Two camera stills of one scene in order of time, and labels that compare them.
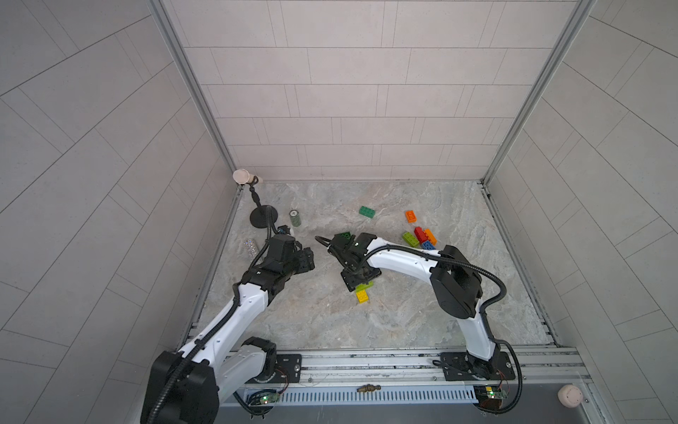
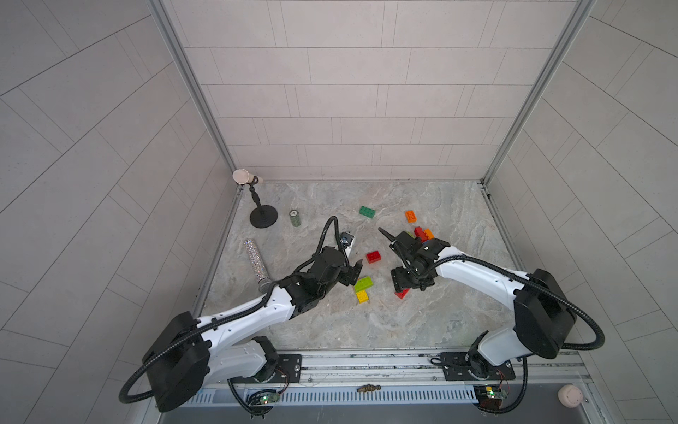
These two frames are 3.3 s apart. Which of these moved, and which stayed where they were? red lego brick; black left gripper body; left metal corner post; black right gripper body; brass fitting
Moved: black right gripper body; black left gripper body
Stayed: red lego brick; brass fitting; left metal corner post
